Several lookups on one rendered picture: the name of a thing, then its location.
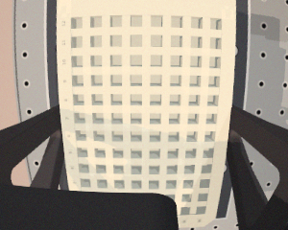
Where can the grey flat base plate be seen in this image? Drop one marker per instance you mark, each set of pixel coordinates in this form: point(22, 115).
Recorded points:
point(267, 84)

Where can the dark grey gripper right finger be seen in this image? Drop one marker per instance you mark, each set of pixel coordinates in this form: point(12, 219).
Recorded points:
point(272, 142)

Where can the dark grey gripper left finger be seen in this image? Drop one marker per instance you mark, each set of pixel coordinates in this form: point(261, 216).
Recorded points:
point(18, 141)

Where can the cream well plate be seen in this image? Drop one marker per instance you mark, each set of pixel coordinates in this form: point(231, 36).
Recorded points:
point(135, 66)

